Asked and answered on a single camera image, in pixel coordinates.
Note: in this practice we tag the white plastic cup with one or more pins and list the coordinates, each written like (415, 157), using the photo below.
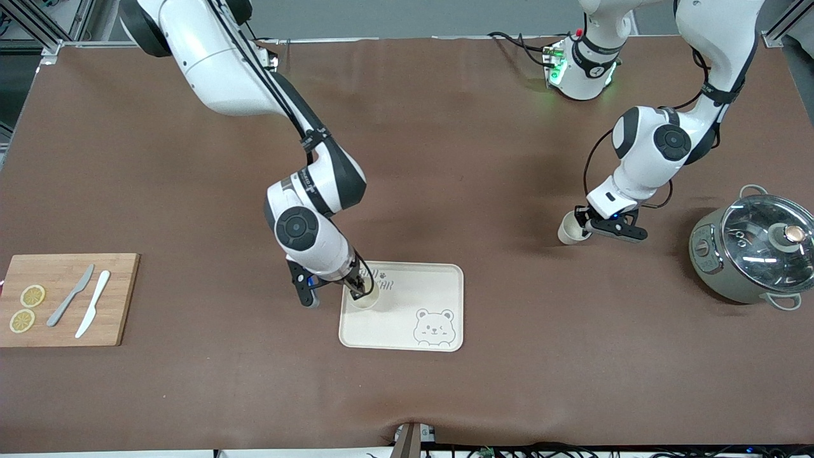
(365, 303)
(568, 234)

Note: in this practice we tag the grey plastic knife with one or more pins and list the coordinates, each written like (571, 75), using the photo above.
(67, 299)

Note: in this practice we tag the white tray with bear print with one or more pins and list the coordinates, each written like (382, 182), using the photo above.
(400, 318)

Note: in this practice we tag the wooden cutting board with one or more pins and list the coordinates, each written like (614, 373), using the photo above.
(63, 305)

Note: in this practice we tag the grey metal camera mount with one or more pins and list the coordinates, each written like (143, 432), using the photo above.
(410, 442)

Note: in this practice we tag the yellow lemon slice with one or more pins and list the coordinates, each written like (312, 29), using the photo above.
(22, 321)
(32, 296)

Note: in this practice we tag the aluminium frame post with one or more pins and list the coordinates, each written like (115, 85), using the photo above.
(51, 52)
(785, 22)

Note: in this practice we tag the grey cooking pot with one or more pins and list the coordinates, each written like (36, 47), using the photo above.
(718, 277)

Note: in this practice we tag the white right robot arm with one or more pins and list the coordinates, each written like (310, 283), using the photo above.
(210, 63)

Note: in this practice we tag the glass pot lid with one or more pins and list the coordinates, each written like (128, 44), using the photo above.
(757, 248)

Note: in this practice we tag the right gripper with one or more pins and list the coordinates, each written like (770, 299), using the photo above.
(350, 278)

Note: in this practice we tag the white plastic knife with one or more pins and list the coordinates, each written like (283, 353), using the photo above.
(93, 304)

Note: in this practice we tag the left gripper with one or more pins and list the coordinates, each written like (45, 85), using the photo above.
(582, 214)

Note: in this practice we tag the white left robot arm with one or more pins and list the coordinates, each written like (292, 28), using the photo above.
(712, 38)

